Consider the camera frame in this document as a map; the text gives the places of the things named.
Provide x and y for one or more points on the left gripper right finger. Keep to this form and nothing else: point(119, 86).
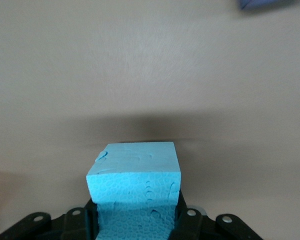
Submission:
point(187, 225)

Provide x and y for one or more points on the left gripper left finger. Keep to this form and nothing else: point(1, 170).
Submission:
point(82, 225)

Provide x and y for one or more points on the light blue foam block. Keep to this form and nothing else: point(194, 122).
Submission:
point(132, 170)

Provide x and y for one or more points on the purple foam block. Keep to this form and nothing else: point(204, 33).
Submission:
point(267, 3)

